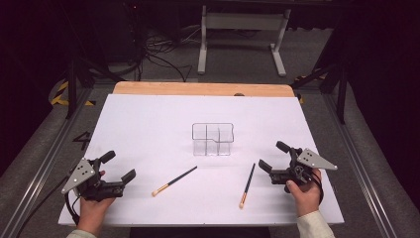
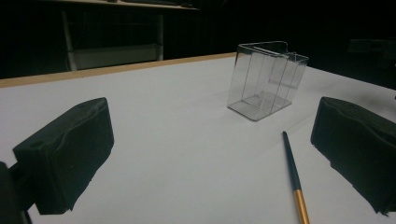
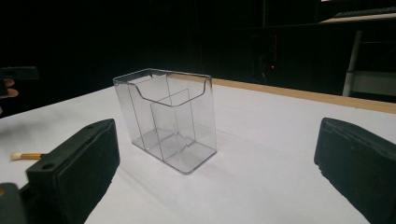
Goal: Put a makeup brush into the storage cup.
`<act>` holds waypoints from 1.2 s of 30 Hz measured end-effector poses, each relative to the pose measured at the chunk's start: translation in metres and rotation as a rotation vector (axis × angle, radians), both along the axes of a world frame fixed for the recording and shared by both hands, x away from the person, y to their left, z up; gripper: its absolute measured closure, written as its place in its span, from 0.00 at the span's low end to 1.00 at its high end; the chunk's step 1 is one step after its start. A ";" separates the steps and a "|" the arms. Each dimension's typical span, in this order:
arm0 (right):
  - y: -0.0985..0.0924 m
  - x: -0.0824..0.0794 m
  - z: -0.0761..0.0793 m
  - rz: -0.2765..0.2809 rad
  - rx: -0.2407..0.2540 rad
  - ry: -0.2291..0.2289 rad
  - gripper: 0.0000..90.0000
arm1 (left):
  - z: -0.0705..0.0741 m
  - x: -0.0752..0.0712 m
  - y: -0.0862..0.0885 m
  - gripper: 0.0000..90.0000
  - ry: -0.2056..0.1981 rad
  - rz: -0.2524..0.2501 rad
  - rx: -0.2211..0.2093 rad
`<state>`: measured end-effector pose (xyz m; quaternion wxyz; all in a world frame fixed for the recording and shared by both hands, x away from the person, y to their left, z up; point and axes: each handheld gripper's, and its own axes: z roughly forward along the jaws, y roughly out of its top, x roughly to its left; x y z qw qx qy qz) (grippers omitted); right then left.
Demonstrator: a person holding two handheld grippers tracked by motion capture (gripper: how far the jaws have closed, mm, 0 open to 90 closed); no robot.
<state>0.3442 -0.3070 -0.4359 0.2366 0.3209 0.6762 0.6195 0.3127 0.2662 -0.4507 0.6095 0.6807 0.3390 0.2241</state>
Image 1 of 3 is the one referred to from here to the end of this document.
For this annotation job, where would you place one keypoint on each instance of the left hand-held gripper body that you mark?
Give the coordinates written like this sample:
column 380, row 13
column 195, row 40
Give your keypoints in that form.
column 99, row 191

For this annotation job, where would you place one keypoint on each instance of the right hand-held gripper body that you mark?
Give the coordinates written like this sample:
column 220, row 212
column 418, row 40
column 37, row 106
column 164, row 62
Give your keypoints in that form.
column 313, row 160

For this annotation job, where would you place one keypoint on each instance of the clear acrylic organizer box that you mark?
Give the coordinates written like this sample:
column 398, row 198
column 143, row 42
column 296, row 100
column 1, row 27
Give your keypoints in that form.
column 213, row 139

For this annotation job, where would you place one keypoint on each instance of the person's left hand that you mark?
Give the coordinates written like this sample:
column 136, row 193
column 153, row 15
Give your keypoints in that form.
column 94, row 214

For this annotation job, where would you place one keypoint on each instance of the person's right hand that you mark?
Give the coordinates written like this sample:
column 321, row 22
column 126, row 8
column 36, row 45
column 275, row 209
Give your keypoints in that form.
column 307, row 198

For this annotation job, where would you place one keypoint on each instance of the white table mat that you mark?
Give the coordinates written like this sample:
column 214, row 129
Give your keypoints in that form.
column 165, row 132

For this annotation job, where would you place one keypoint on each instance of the black metal stand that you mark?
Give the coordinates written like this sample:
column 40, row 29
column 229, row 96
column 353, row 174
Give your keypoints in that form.
column 341, row 95
column 72, row 89

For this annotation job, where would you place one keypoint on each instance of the yellow and black floor tape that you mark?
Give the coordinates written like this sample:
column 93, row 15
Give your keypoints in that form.
column 308, row 78

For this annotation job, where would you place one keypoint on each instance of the wooden table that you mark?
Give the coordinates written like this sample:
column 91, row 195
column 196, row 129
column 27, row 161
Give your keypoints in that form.
column 198, row 89

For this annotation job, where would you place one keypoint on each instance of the aluminium floor rail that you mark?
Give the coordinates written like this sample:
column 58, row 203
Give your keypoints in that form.
column 360, row 165
column 43, row 168

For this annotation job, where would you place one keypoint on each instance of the white metal stand frame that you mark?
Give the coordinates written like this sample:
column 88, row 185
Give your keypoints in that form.
column 244, row 21

